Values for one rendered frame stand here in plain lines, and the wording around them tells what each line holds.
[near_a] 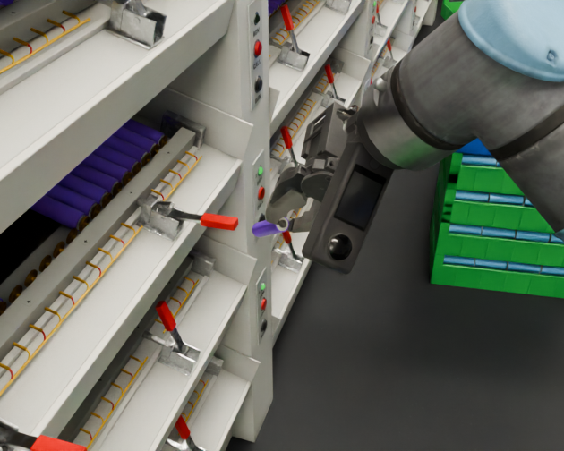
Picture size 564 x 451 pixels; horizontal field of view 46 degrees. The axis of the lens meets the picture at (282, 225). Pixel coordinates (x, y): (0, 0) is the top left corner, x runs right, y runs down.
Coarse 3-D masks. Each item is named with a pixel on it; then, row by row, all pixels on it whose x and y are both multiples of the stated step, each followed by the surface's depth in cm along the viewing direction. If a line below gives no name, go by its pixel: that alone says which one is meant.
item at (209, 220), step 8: (168, 208) 64; (168, 216) 64; (176, 216) 64; (184, 216) 64; (192, 216) 64; (200, 216) 64; (208, 216) 63; (216, 216) 63; (224, 216) 63; (208, 224) 63; (216, 224) 63; (224, 224) 62; (232, 224) 62
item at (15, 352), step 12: (180, 168) 73; (168, 180) 70; (132, 216) 65; (120, 228) 63; (96, 264) 59; (84, 276) 58; (72, 288) 56; (60, 300) 55; (48, 312) 54; (36, 324) 53; (24, 336) 52; (12, 360) 50; (0, 372) 49
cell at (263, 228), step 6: (258, 222) 79; (264, 222) 77; (282, 222) 74; (288, 222) 75; (252, 228) 79; (258, 228) 78; (264, 228) 77; (270, 228) 75; (276, 228) 74; (282, 228) 74; (258, 234) 79; (264, 234) 78; (270, 234) 77
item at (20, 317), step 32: (160, 160) 70; (128, 192) 65; (160, 192) 68; (96, 224) 60; (64, 256) 57; (32, 288) 53; (64, 288) 56; (0, 320) 50; (32, 320) 52; (0, 352) 49
